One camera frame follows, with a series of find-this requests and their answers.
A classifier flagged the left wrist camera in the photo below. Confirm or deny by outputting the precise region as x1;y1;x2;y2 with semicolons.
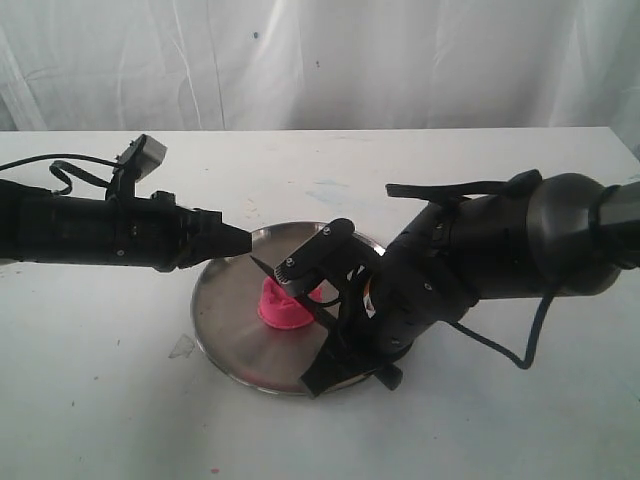
107;134;167;199

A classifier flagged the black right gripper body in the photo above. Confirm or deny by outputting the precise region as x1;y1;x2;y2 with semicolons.
298;259;476;400

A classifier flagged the black-handled knife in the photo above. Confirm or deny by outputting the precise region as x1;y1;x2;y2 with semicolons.
251;254;401;391

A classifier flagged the pink clay piece front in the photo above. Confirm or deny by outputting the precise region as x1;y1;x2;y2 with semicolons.
257;277;314;330

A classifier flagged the white backdrop curtain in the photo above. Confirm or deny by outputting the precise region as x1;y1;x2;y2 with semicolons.
1;1;639;131

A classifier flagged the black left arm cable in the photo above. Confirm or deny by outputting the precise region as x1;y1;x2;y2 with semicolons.
0;154;119;199

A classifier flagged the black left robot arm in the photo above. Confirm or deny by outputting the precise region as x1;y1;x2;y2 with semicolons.
1;180;252;272

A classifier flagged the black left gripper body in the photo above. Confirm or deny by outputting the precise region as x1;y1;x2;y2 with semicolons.
112;191;222;272

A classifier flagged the round steel plate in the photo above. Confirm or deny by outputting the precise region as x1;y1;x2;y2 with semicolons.
189;220;401;396

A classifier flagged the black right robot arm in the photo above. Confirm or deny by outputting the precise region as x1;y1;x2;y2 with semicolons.
296;170;639;397

